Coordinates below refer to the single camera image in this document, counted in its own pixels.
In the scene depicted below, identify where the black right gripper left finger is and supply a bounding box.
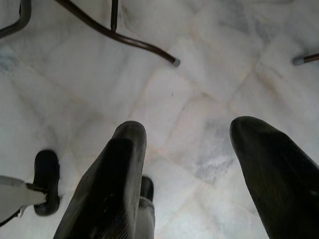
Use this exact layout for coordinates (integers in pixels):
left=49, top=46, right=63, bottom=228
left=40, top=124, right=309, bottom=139
left=53, top=120, right=148, bottom=239

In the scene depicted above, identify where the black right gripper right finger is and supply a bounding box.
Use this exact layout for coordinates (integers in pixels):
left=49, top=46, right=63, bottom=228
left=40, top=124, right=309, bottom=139
left=229, top=116, right=319, bottom=239

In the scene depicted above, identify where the black right robot foot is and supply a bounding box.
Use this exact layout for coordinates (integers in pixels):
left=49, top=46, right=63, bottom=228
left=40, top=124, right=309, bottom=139
left=141, top=175, right=155, bottom=200

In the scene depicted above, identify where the black robot foot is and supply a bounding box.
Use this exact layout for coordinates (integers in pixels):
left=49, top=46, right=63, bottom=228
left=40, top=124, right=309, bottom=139
left=33, top=149, right=61, bottom=217
left=141, top=175, right=155, bottom=200

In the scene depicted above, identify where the black left robot foot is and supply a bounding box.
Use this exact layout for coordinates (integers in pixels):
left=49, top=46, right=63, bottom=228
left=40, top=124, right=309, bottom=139
left=33, top=149, right=61, bottom=217

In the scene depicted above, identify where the grey left robot leg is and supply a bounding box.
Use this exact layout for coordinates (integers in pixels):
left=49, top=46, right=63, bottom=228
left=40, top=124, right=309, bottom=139
left=0, top=175, right=48, bottom=226

